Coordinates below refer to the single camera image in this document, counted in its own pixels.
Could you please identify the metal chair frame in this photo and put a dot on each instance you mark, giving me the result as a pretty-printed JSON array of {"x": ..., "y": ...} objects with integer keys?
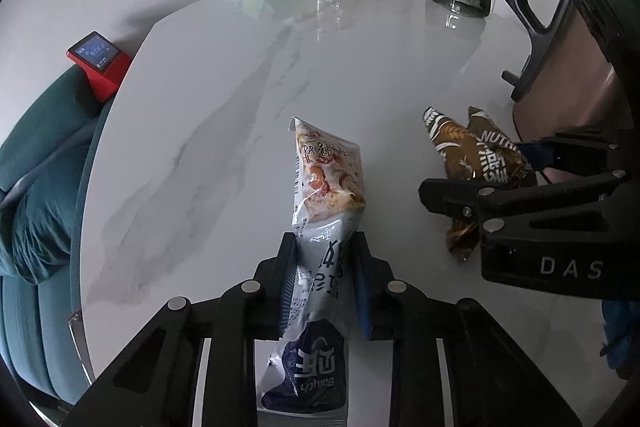
[{"x": 80, "y": 342}]

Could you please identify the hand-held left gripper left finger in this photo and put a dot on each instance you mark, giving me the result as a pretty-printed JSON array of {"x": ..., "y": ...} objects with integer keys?
[{"x": 286, "y": 297}]

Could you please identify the red digital clock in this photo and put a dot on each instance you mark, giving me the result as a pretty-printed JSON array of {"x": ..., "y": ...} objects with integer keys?
[{"x": 92, "y": 49}]

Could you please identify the long white navy snack packet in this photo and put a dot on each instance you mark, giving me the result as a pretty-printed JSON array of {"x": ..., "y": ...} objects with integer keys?
[{"x": 325, "y": 177}]

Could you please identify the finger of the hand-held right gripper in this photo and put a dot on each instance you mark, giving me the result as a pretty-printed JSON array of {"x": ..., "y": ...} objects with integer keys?
[
  {"x": 536, "y": 154},
  {"x": 465, "y": 202}
]

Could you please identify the teal sofa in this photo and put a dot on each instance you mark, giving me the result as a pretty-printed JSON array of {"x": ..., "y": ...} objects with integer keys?
[{"x": 35, "y": 217}]

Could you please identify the person's right hand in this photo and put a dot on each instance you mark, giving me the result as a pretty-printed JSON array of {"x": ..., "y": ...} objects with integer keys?
[{"x": 620, "y": 337}]

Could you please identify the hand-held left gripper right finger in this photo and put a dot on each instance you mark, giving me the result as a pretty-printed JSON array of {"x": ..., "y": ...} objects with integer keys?
[{"x": 362, "y": 302}]

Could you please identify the brown gold snack packet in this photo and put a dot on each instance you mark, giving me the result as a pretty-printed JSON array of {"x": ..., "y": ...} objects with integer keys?
[
  {"x": 495, "y": 157},
  {"x": 447, "y": 142}
]

